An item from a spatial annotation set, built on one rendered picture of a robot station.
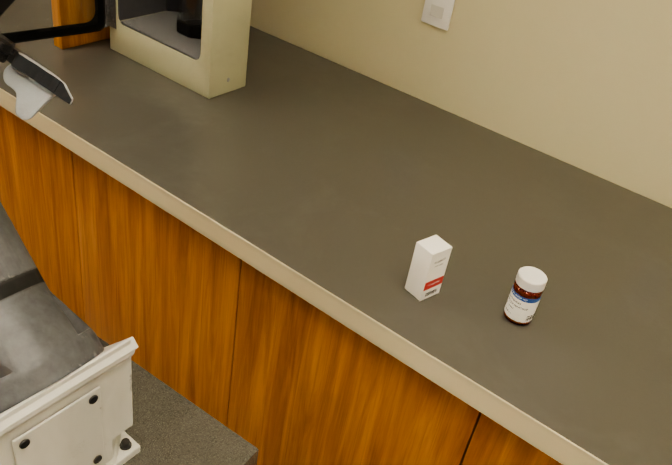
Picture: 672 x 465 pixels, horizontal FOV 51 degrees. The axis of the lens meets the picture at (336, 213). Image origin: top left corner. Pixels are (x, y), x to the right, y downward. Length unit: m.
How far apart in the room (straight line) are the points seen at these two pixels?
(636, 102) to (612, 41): 0.13
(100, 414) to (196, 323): 0.65
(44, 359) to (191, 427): 0.23
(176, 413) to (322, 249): 0.38
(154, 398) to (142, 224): 0.55
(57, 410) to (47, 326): 0.07
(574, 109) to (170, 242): 0.85
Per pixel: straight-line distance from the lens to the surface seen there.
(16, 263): 0.70
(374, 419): 1.15
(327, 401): 1.20
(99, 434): 0.75
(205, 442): 0.82
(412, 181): 1.31
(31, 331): 0.67
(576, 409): 0.97
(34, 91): 0.83
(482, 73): 1.60
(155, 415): 0.85
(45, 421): 0.68
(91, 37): 1.75
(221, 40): 1.48
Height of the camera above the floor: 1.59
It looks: 34 degrees down
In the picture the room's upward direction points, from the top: 10 degrees clockwise
